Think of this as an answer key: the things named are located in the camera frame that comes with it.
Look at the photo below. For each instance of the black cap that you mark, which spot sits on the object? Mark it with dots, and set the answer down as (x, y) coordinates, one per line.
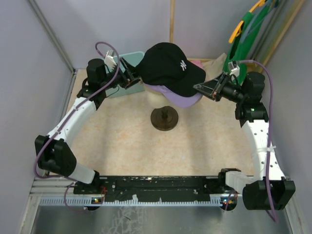
(165, 64)

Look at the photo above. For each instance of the pink cloth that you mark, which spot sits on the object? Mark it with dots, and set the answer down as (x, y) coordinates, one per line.
(197, 63)

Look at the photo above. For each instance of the green tank top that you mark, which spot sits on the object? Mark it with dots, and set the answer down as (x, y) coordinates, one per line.
(239, 51)

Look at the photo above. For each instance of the beige mannequin head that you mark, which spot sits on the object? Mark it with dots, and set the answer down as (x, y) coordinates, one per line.
(157, 99)

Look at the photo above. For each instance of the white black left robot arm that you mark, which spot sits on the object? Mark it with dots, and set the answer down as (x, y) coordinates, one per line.
(53, 150)

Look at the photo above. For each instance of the purple cap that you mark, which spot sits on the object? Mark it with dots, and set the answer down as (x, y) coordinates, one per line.
(178, 100)

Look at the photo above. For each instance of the grey plastic hanger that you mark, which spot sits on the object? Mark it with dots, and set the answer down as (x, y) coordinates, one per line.
(256, 20)

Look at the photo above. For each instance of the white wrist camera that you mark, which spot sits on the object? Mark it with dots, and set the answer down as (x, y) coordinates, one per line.
(234, 68)
(109, 60)

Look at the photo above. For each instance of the wooden clothes rack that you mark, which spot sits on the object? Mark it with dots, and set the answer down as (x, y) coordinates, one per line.
(202, 28)

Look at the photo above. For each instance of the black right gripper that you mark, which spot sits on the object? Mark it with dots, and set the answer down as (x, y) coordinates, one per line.
(213, 88)

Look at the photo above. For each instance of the teal plastic bin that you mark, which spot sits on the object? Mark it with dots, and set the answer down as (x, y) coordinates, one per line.
(115, 89)

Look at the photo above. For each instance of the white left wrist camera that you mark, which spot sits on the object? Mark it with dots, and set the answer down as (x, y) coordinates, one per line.
(109, 60)

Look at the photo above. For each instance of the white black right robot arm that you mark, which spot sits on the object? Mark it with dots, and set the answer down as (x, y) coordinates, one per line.
(268, 188)

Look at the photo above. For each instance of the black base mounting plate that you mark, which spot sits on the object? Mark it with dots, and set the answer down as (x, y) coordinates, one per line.
(155, 188)

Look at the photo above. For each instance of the cream cloth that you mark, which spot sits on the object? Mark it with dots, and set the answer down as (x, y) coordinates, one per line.
(213, 68)

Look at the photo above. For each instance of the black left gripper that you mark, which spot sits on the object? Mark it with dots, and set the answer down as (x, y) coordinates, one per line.
(129, 77)

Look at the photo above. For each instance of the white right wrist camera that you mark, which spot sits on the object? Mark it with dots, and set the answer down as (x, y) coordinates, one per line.
(234, 68)

